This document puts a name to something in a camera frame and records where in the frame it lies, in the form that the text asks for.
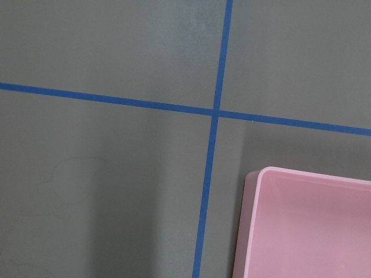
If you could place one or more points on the pink plastic bin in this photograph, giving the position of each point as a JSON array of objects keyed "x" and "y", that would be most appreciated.
[{"x": 301, "y": 224}]

